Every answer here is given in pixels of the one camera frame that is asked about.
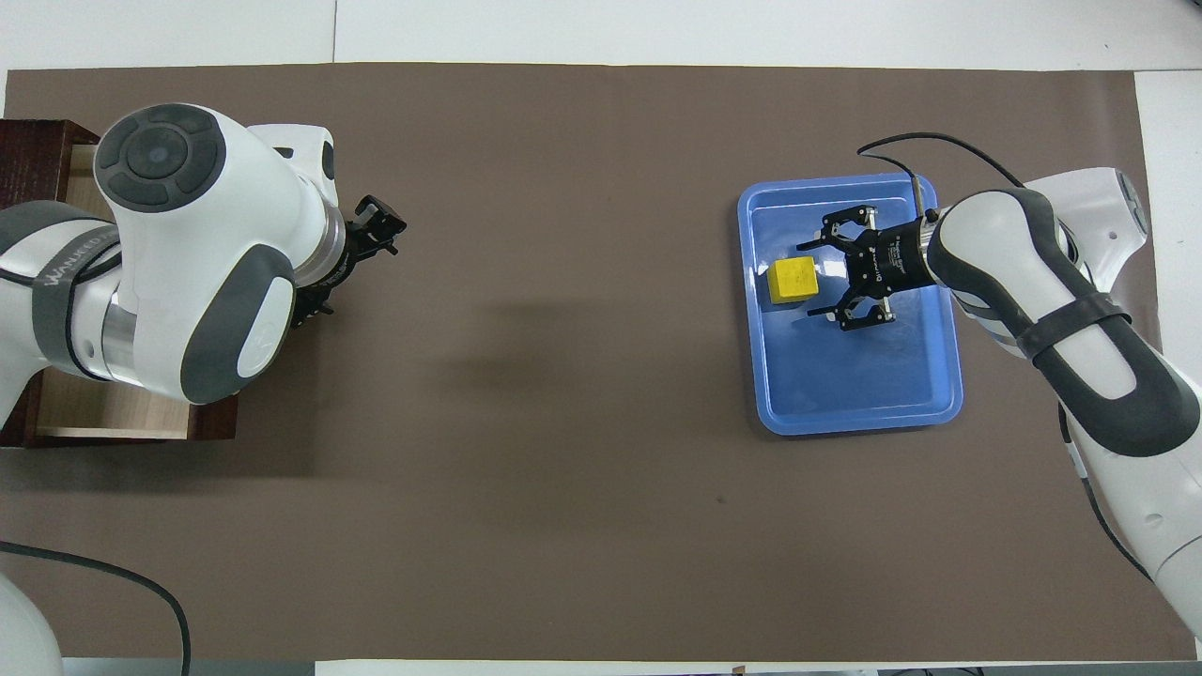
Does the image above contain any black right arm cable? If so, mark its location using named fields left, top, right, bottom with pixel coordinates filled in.
left=855, top=132, right=1152, bottom=579

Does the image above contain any brown paper table mat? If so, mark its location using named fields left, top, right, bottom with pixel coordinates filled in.
left=0, top=63, right=1195, bottom=663

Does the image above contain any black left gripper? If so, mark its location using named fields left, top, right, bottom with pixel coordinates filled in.
left=291, top=194, right=408, bottom=330

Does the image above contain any wooden drawer with white handle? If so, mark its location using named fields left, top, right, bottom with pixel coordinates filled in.
left=36, top=141, right=241, bottom=444

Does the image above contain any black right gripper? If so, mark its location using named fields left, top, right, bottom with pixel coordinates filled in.
left=795, top=204, right=936, bottom=333

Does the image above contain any yellow cube block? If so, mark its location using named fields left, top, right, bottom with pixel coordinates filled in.
left=768, top=255, right=818, bottom=306

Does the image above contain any blue plastic tray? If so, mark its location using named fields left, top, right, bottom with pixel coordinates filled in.
left=737, top=173, right=964, bottom=436

